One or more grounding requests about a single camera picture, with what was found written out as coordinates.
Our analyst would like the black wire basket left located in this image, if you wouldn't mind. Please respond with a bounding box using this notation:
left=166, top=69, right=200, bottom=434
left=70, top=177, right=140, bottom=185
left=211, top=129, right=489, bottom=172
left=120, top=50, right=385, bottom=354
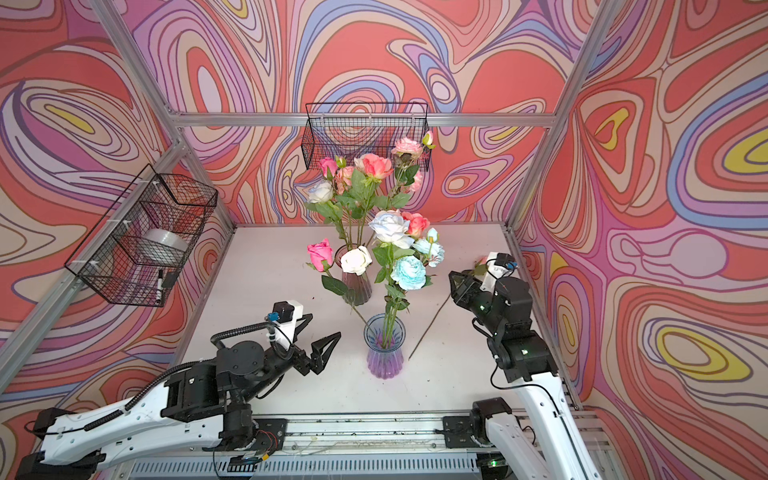
left=64, top=165, right=218, bottom=308

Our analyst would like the purple blue glass vase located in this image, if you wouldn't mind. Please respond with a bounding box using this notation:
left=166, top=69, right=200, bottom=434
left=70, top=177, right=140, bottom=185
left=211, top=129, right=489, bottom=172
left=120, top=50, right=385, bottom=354
left=363, top=313, right=406, bottom=380

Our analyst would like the pale pink rose stem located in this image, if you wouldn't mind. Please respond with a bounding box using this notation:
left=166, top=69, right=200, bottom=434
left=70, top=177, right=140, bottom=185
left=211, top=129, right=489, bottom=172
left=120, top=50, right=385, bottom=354
left=408, top=256, right=488, bottom=360

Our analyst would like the small pink bud rose stem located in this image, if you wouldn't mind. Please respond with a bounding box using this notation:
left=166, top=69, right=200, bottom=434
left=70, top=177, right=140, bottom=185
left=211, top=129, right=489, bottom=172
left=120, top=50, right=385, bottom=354
left=386, top=130, right=435, bottom=210

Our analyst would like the black corrugated cable conduit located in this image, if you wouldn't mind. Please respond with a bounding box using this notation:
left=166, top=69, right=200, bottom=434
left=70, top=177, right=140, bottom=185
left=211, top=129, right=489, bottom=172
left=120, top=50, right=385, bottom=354
left=209, top=320, right=277, bottom=349

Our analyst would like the white tape roll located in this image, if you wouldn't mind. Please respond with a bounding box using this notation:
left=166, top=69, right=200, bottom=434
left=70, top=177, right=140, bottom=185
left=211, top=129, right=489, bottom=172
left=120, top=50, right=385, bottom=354
left=143, top=228, right=188, bottom=251

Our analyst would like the bright pink rose stem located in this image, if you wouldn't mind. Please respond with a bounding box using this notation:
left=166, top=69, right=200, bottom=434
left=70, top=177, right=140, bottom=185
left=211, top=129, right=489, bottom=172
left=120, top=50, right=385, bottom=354
left=319, top=157, right=339, bottom=180

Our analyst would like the aluminium frame post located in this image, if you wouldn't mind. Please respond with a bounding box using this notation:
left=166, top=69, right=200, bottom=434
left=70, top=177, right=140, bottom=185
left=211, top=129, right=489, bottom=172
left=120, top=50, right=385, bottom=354
left=89, top=0, right=238, bottom=235

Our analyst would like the cream pink rose stem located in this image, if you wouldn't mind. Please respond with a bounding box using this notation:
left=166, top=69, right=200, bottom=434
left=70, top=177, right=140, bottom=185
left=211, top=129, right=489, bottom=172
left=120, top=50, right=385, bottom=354
left=373, top=243, right=401, bottom=348

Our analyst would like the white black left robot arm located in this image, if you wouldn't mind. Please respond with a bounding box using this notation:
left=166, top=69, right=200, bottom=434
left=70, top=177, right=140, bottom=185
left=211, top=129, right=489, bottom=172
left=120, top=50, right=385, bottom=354
left=16, top=321, right=341, bottom=479

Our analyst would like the red pink rose stem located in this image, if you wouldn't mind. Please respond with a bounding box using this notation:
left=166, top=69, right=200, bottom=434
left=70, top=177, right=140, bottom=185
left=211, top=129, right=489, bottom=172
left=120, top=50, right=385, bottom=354
left=402, top=212, right=431, bottom=239

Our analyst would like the magenta rose stem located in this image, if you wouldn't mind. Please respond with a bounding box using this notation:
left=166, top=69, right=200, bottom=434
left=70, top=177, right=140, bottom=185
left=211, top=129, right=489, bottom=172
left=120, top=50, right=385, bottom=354
left=307, top=239, right=365, bottom=321

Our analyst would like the turquoise spray rose stem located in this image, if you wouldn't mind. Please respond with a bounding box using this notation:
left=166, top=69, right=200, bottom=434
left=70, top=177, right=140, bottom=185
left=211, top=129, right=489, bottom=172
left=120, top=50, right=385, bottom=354
left=381, top=227, right=445, bottom=348

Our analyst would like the black wire basket back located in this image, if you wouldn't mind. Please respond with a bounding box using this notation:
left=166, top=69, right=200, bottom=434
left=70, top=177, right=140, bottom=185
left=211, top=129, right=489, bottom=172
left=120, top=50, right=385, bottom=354
left=301, top=100, right=430, bottom=171

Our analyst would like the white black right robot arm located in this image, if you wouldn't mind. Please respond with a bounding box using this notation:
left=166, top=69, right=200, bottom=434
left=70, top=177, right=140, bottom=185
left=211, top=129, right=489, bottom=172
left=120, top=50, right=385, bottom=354
left=449, top=271, right=601, bottom=479

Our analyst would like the pale blue rose stem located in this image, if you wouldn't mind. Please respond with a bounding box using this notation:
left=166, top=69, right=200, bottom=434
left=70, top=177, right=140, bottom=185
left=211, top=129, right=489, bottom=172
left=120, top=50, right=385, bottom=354
left=305, top=180, right=352, bottom=247

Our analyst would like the pink grey glass vase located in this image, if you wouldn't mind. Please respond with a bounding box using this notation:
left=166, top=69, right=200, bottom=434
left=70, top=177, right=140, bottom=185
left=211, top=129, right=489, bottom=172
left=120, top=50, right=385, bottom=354
left=335, top=244, right=372, bottom=306

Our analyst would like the black wire basket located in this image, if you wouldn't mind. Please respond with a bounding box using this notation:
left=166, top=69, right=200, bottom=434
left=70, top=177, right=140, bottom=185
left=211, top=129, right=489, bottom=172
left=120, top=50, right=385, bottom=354
left=64, top=165, right=218, bottom=308
left=301, top=100, right=430, bottom=171

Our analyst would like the light blue rose stem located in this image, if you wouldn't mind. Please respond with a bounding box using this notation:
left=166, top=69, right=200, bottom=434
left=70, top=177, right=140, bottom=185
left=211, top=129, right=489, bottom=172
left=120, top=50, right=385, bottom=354
left=368, top=210, right=414, bottom=249

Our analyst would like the pink spray rose stem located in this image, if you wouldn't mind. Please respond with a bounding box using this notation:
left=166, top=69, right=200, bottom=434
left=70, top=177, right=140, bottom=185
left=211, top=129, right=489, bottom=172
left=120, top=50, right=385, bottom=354
left=333, top=156, right=355, bottom=247

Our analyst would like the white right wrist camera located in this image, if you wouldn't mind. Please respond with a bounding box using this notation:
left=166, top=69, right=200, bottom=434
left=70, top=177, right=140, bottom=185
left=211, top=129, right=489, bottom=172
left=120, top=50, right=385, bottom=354
left=481, top=252, right=518, bottom=292

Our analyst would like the coral pink rose stem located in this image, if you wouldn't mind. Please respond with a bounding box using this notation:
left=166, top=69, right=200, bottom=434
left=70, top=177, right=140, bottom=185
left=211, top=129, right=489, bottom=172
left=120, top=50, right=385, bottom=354
left=346, top=153, right=394, bottom=245

